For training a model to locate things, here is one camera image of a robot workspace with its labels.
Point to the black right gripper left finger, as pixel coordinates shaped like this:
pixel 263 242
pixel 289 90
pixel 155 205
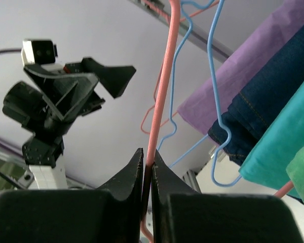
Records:
pixel 110 213

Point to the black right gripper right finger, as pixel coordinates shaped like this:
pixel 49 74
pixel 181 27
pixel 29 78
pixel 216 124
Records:
pixel 180 214

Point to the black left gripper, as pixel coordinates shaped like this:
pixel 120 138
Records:
pixel 70 95

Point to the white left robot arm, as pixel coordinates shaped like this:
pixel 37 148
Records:
pixel 43 151

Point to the purple trousers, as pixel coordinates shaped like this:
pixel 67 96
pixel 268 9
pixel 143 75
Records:
pixel 199 109

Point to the dark navy denim trousers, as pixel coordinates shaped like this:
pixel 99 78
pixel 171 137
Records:
pixel 257 105

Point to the teal trousers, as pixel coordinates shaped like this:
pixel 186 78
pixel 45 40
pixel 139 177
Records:
pixel 266 163

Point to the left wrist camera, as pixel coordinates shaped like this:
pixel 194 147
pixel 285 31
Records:
pixel 38 51

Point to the blue wire hanger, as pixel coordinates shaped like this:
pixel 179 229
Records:
pixel 183 146
pixel 217 99

